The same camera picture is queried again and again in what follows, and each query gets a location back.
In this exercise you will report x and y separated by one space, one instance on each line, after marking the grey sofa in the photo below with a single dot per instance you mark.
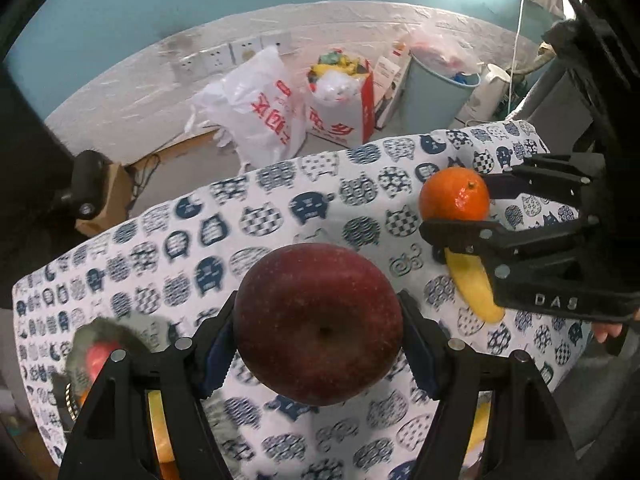
555 110

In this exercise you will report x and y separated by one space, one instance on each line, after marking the person's right hand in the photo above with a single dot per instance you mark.
607 331

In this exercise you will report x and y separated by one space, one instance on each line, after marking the cat print tablecloth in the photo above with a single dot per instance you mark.
165 255

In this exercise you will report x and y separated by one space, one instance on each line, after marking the white electric kettle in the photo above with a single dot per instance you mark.
492 92

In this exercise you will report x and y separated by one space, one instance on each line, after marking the white wall socket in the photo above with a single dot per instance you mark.
246 50
276 43
217 56
190 62

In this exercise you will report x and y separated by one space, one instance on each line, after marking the yellow banana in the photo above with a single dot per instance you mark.
481 430
475 287

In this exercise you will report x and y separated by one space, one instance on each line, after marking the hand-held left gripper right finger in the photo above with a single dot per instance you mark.
422 360

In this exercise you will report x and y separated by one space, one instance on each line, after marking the white red-print carton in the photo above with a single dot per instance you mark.
390 90

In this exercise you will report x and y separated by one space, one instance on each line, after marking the light blue trash bin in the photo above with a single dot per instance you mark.
435 100

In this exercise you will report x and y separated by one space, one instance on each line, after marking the trash-filled white bag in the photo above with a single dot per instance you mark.
340 105

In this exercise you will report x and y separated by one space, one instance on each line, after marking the white red-print plastic bag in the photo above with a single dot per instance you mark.
260 110

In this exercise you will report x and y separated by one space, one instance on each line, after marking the dark red apple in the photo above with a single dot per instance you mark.
317 325

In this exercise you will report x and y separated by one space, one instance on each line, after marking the black chair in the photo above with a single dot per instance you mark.
30 185

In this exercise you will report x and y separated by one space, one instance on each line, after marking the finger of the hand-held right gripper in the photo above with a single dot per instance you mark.
550 175
460 235

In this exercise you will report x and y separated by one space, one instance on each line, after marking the clear plastic bag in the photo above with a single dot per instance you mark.
442 55

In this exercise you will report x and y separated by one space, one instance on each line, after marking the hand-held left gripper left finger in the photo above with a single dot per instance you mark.
220 355

